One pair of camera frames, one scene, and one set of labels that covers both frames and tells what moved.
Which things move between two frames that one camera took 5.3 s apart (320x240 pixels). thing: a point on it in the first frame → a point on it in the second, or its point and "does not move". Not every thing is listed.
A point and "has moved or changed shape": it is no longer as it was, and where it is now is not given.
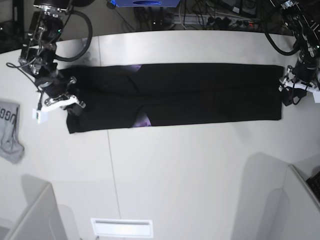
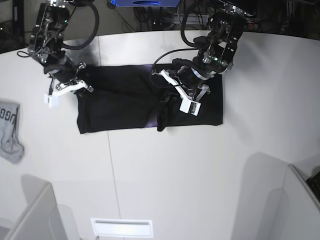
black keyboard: (314, 182) does not move
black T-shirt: (137, 95) has moved or changed shape
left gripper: (56, 87) → (63, 79)
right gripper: (303, 75) → (189, 84)
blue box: (146, 3) does not move
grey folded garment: (10, 148) does not move
